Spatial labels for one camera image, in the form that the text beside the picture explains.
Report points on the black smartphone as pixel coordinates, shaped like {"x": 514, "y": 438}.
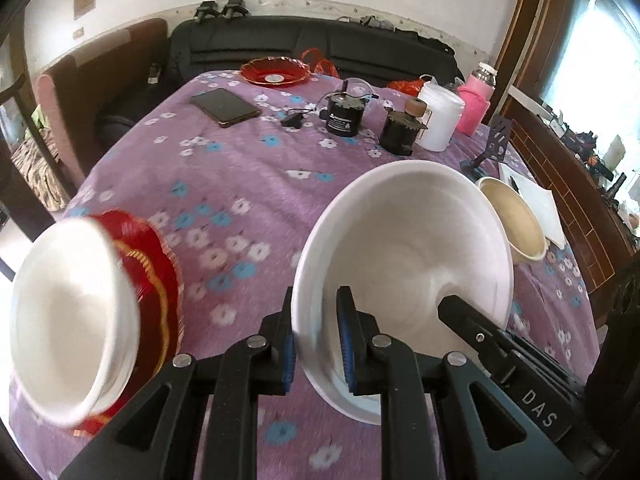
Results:
{"x": 225, "y": 107}

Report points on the red scalloped plate stack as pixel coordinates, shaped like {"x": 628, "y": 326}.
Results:
{"x": 157, "y": 278}

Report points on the wooden side cabinet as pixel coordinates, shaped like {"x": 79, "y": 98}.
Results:
{"x": 599, "y": 237}

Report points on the white paper bowl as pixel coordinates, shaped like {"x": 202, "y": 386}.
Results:
{"x": 401, "y": 237}

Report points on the white plastic container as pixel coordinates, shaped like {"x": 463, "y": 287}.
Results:
{"x": 443, "y": 112}

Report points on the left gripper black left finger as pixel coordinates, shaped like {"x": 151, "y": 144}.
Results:
{"x": 196, "y": 418}

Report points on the maroon armchair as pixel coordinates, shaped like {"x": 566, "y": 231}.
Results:
{"x": 74, "y": 89}

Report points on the black round device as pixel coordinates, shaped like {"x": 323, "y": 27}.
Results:
{"x": 342, "y": 109}

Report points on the red glass dish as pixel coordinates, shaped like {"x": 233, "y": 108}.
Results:
{"x": 275, "y": 71}

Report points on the pink covered bottle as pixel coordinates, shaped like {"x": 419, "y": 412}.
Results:
{"x": 476, "y": 93}

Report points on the small black adapter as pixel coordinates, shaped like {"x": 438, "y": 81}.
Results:
{"x": 294, "y": 120}

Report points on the black phone stand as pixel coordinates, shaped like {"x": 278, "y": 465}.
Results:
{"x": 497, "y": 142}

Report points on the black pen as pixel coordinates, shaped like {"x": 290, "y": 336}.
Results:
{"x": 514, "y": 185}

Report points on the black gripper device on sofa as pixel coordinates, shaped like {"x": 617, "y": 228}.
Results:
{"x": 206, "y": 9}

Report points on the beige paper bowl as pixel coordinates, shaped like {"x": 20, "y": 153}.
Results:
{"x": 523, "y": 231}

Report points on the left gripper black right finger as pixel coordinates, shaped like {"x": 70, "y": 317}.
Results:
{"x": 441, "y": 417}

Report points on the white notebook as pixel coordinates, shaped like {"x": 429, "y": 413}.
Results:
{"x": 541, "y": 202}

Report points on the white bowl on red plates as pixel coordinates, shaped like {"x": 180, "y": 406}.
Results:
{"x": 74, "y": 323}

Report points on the dark jar with cork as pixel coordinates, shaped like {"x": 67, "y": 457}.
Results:
{"x": 402, "y": 127}

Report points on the red plastic bag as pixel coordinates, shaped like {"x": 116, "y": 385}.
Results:
{"x": 318, "y": 63}

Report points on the black leather sofa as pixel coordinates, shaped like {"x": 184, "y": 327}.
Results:
{"x": 376, "y": 55}

